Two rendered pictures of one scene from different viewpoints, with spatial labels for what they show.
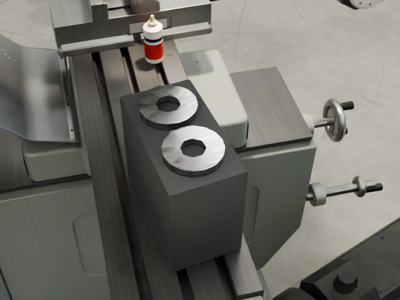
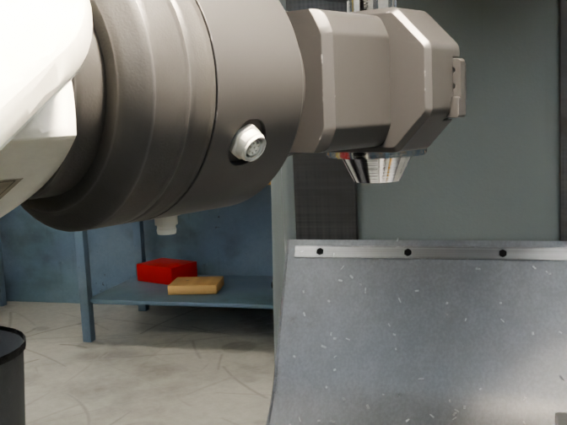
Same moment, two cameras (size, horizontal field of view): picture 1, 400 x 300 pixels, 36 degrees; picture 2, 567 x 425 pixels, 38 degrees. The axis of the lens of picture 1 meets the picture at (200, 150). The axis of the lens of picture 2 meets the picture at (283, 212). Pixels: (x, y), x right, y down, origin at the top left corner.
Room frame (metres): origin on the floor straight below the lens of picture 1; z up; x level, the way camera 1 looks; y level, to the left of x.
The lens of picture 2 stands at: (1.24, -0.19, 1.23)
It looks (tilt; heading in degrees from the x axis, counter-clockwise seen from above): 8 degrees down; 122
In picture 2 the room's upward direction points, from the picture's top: 3 degrees counter-clockwise
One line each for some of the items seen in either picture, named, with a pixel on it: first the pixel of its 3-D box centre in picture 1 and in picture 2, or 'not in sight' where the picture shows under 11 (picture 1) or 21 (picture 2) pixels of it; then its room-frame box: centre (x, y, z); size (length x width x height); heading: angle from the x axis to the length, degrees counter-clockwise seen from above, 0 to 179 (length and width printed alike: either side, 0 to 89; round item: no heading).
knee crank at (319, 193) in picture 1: (344, 188); not in sight; (1.07, -0.38, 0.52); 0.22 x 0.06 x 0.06; 104
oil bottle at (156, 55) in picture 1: (153, 37); not in sight; (1.07, 0.10, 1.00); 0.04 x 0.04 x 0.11
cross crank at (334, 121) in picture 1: (321, 122); not in sight; (1.20, -0.32, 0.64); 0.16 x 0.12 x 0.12; 104
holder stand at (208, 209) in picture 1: (181, 171); not in sight; (0.66, 0.03, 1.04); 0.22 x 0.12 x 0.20; 23
